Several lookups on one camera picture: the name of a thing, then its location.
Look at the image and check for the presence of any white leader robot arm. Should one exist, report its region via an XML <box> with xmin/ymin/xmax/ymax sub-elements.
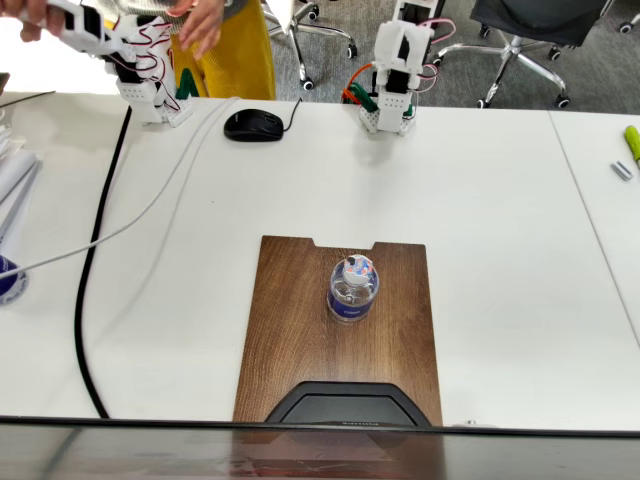
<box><xmin>42</xmin><ymin>0</ymin><xmax>196</xmax><ymax>129</ymax></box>

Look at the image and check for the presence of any black Philips monitor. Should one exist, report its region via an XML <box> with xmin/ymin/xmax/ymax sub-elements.
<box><xmin>0</xmin><ymin>381</ymin><xmax>640</xmax><ymax>480</ymax></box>

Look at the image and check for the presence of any green screwdriver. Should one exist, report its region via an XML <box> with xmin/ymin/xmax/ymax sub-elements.
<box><xmin>623</xmin><ymin>124</ymin><xmax>640</xmax><ymax>174</ymax></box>

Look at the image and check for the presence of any white office chair chrome base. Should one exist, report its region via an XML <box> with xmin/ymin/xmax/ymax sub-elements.
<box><xmin>262</xmin><ymin>0</ymin><xmax>359</xmax><ymax>92</ymax></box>

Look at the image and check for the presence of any green clamp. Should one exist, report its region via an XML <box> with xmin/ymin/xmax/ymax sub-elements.
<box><xmin>344</xmin><ymin>83</ymin><xmax>381</xmax><ymax>114</ymax></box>
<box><xmin>175</xmin><ymin>67</ymin><xmax>200</xmax><ymax>100</ymax></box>

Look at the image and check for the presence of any person's left hand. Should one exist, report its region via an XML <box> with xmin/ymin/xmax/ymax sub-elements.
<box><xmin>167</xmin><ymin>0</ymin><xmax>226</xmax><ymax>61</ymax></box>

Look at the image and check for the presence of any brown wooden board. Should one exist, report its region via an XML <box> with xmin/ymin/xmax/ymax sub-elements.
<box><xmin>232</xmin><ymin>234</ymin><xmax>444</xmax><ymax>427</ymax></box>

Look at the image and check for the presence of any thick black cable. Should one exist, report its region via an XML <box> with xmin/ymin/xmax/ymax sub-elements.
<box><xmin>73</xmin><ymin>102</ymin><xmax>134</xmax><ymax>420</ymax></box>

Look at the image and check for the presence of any orange cable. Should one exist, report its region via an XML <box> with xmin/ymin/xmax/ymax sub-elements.
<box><xmin>342</xmin><ymin>62</ymin><xmax>376</xmax><ymax>104</ymax></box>

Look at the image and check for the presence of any person in yellow trousers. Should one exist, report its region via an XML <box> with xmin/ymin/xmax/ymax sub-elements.
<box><xmin>169</xmin><ymin>0</ymin><xmax>277</xmax><ymax>101</ymax></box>

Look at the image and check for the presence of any black computer mouse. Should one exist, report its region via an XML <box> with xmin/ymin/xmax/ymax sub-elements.
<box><xmin>223</xmin><ymin>108</ymin><xmax>285</xmax><ymax>144</ymax></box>

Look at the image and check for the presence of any black office chair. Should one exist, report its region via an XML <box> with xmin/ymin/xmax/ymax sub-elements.
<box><xmin>429</xmin><ymin>0</ymin><xmax>617</xmax><ymax>110</ymax></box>

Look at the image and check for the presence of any white cable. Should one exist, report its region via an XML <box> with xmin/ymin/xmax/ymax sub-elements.
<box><xmin>0</xmin><ymin>96</ymin><xmax>242</xmax><ymax>281</ymax></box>

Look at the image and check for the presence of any thin black mouse cable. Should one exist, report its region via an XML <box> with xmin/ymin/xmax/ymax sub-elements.
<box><xmin>281</xmin><ymin>97</ymin><xmax>304</xmax><ymax>134</ymax></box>

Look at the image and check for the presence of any person's right hand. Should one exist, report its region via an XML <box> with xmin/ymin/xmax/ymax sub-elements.
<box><xmin>18</xmin><ymin>0</ymin><xmax>66</xmax><ymax>44</ymax></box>

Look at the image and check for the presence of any blue label water bottle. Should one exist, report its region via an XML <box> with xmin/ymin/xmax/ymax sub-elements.
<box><xmin>326</xmin><ymin>253</ymin><xmax>380</xmax><ymax>325</ymax></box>

